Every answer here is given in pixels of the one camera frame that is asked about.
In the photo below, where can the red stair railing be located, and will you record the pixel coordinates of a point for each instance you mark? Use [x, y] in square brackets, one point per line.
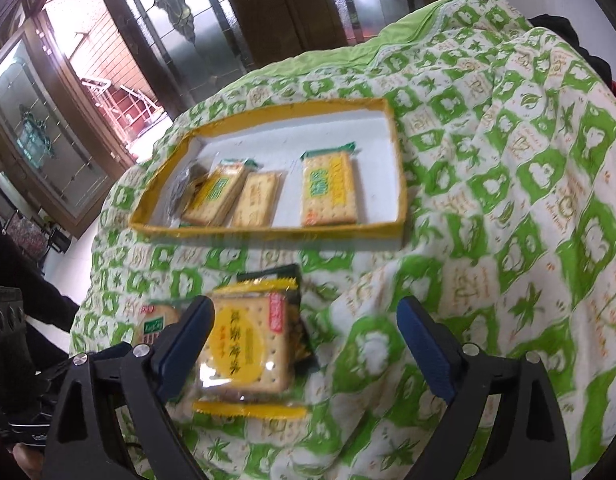
[123, 100]

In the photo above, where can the person's left forearm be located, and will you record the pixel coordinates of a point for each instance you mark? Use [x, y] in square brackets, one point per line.
[23, 275]

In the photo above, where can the green printed blanket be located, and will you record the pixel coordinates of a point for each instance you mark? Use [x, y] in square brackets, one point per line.
[487, 185]

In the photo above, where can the yellow cardboard box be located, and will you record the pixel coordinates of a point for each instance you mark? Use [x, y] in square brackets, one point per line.
[298, 135]

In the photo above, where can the round cookie packet green end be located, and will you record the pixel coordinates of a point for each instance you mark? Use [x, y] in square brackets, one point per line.
[155, 322]

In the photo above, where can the dark cloth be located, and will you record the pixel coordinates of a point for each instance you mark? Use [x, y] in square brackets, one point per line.
[572, 45]

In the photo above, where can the dark snack packet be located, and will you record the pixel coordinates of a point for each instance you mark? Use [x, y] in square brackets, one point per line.
[298, 310]

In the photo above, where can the open brown glass door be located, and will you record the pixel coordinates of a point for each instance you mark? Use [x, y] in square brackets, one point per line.
[58, 140]

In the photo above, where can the cracker packet yellow ends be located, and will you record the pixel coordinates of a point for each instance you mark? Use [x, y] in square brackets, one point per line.
[255, 200]

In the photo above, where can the cracker packet green ends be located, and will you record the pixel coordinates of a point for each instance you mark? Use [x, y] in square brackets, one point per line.
[330, 185]

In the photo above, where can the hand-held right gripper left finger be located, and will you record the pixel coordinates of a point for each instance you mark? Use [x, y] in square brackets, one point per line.
[188, 345]

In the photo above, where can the clear packet of dark snacks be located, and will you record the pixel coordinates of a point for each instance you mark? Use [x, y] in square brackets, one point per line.
[180, 187]

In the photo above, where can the yellow cracker packet red label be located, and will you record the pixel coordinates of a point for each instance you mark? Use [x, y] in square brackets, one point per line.
[248, 345]

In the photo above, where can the cracker packet green yellow label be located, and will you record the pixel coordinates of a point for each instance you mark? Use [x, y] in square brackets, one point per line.
[215, 192]

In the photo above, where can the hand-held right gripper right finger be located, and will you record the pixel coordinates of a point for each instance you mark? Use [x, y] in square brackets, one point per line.
[427, 352]

